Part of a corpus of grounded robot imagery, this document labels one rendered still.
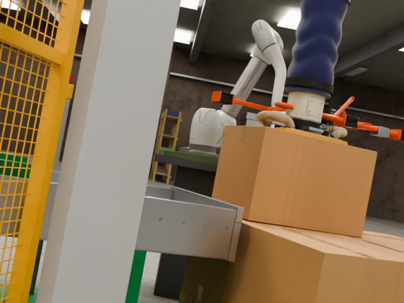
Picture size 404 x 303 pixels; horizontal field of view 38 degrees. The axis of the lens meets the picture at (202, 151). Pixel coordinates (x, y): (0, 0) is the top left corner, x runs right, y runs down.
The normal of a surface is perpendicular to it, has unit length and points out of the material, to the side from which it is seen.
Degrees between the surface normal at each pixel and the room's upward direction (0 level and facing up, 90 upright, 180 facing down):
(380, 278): 90
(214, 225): 90
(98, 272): 90
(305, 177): 90
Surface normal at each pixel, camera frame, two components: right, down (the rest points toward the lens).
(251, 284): -0.89, -0.17
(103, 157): 0.41, 0.07
